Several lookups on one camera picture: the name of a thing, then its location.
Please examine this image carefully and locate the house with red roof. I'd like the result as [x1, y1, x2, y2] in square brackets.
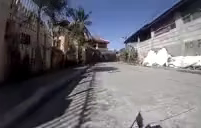
[87, 35, 117, 63]

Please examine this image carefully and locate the green bush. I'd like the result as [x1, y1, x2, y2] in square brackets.
[119, 45, 141, 64]

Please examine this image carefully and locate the palm tree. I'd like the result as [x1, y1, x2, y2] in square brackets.
[66, 6, 93, 64]

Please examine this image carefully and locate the beige building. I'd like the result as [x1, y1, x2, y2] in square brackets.
[52, 24, 72, 68]

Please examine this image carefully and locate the grey concrete road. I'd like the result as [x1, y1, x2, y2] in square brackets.
[7, 61, 201, 128]

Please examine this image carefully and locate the white rubble pile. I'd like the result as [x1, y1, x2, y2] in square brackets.
[141, 47, 201, 69]

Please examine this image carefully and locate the robot's own part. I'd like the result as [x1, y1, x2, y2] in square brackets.
[130, 111, 164, 128]

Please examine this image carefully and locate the leafy tree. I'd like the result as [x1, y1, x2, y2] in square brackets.
[31, 0, 69, 68]

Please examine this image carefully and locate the grey raised pavement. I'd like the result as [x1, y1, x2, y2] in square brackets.
[0, 64, 89, 128]

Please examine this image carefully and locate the grey block building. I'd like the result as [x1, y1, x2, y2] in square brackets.
[123, 0, 201, 58]

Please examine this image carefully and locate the concrete kerb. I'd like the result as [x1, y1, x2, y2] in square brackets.
[164, 65, 201, 77]

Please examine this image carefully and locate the wall with fence on top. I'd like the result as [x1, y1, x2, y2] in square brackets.
[0, 0, 54, 84]

